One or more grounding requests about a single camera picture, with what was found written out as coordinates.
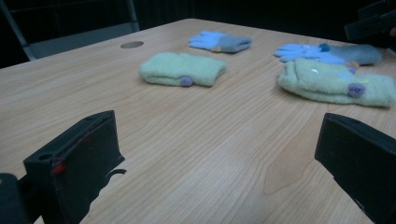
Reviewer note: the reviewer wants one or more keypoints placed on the blue knit glove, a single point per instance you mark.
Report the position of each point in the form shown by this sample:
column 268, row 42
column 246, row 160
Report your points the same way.
column 361, row 53

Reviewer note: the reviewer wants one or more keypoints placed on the blue grey sock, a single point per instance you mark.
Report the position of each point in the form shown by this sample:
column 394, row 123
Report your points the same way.
column 230, row 43

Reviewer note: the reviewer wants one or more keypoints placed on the light green sock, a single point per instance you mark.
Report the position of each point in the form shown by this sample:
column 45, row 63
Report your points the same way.
column 174, row 67

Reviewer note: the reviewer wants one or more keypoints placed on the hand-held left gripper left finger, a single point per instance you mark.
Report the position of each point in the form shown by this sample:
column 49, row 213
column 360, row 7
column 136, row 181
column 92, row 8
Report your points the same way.
column 77, row 155

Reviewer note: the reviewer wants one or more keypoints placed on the metal stand frame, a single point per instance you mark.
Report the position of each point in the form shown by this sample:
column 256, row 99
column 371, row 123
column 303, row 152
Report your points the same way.
column 77, row 39

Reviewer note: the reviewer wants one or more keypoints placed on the green fuzzy glove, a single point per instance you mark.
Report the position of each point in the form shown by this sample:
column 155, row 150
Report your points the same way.
column 314, row 84

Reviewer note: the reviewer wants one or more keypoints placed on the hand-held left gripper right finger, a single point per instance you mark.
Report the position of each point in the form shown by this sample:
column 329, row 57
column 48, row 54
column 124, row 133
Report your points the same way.
column 364, row 161

